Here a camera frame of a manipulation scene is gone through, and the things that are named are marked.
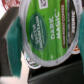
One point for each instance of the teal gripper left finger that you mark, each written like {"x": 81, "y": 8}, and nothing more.
{"x": 14, "y": 45}

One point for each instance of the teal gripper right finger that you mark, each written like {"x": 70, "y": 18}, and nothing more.
{"x": 80, "y": 44}

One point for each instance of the green lid kcup pod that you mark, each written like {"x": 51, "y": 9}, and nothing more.
{"x": 49, "y": 30}

